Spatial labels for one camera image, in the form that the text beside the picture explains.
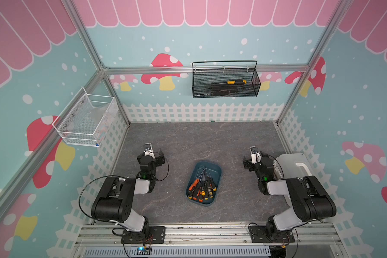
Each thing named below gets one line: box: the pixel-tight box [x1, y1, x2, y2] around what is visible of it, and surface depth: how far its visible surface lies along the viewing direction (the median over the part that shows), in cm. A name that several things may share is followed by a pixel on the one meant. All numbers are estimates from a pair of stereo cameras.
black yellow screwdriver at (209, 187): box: [204, 168, 214, 199], surface depth 88 cm
